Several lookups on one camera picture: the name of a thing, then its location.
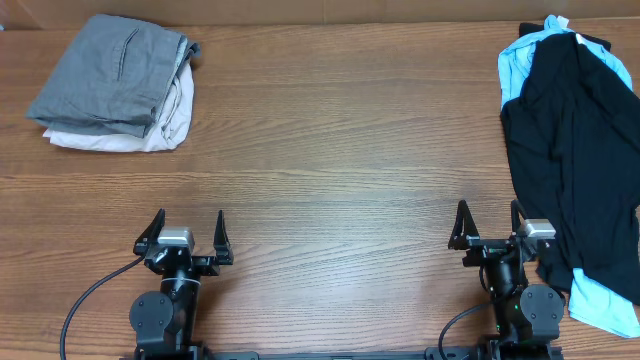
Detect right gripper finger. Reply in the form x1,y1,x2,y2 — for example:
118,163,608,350
448,200,480,250
510,199,528,233

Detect folded white trousers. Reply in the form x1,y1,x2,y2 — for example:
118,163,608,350
43,62,195,153

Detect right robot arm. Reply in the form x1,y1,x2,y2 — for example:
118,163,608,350
438,200,566,360

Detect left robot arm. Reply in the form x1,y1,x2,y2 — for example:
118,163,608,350
129,209,234,360

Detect light blue printed t-shirt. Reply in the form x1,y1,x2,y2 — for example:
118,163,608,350
497,14,640,339

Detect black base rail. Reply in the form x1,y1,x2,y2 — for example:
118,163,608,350
120,347,564,360

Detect black t-shirt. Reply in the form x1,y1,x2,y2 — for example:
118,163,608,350
500,32,640,306

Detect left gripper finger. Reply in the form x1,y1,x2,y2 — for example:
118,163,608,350
133,209,165,256
213,210,234,265

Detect folded grey trousers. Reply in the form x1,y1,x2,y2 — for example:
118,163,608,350
26,14,200,138

